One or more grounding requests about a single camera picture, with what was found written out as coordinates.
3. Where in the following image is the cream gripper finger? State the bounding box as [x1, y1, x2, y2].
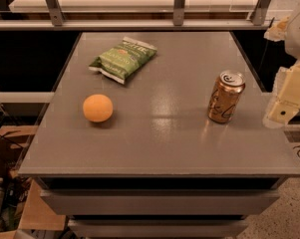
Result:
[264, 16, 289, 42]
[263, 61, 300, 128]

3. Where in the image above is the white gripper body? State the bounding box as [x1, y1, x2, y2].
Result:
[285, 4, 300, 60]

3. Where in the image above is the orange soda can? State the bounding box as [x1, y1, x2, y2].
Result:
[207, 70, 245, 123]

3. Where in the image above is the grey drawer cabinet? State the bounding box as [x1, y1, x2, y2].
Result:
[20, 32, 300, 238]

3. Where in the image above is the green chip bag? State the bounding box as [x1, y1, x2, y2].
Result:
[89, 37, 157, 85]

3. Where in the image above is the orange fruit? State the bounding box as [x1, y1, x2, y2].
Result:
[83, 95, 114, 122]

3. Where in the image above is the cardboard box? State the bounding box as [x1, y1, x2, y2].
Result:
[0, 125, 66, 239]

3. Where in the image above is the metal frame shelf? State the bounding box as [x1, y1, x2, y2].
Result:
[0, 0, 300, 32]

